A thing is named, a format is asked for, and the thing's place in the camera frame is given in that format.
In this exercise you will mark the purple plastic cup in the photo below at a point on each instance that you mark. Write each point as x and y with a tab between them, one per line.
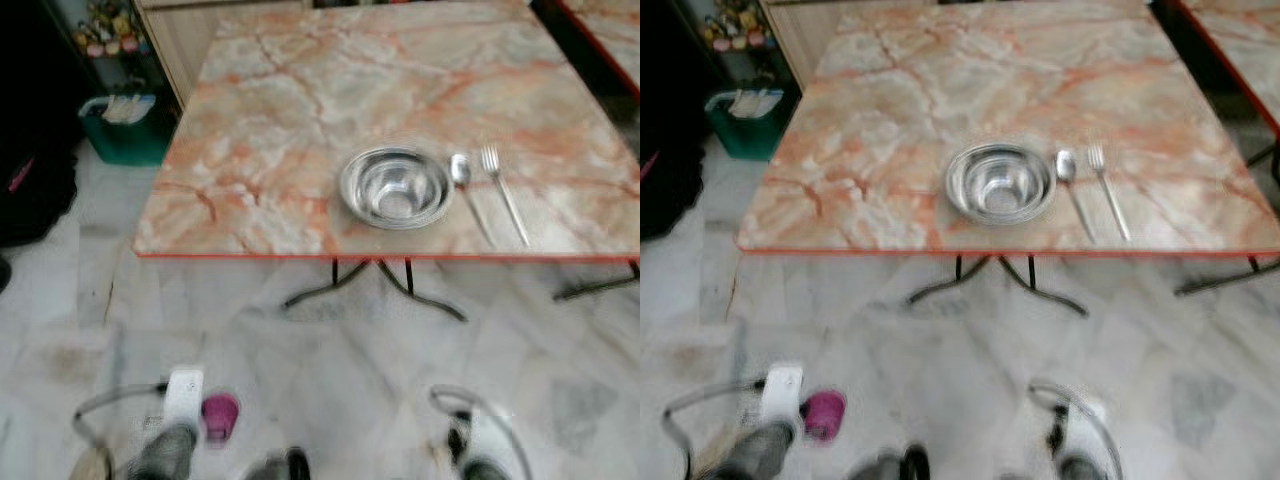
824	413
220	417

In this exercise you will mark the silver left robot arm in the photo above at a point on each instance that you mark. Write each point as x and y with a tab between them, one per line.
757	455
165	455

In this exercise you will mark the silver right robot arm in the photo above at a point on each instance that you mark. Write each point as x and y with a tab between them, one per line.
485	472
1080	470

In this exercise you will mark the grey black robot leg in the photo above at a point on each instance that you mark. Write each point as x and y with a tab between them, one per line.
292	464
912	462

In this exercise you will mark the curved black table leg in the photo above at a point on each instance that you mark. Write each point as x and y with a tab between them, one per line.
1225	279
596	286
1028	270
409	272

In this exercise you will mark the round steel bowl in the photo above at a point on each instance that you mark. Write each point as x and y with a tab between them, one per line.
396	187
1000	183

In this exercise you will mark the steel spoon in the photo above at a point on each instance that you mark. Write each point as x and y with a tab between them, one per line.
1066	166
460	170

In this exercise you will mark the steel fork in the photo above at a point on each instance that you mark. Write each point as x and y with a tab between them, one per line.
490	160
1096	158

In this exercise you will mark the black bag pink stripe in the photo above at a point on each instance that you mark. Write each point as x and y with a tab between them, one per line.
35	195
665	190

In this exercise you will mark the green plastic bin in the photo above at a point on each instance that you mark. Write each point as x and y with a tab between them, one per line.
125	140
745	135

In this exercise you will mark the marble table red edge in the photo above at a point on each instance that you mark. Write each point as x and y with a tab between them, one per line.
610	30
1240	40

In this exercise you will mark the dark shelf with figurines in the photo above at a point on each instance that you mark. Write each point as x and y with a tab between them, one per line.
735	25
110	30

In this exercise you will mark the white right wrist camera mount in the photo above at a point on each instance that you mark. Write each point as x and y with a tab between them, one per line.
492	430
1088	420

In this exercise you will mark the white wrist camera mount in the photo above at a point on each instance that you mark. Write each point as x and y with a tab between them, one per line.
492	430
185	395
783	390
1088	420

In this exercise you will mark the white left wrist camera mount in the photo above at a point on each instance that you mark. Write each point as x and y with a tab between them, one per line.
185	395
783	390

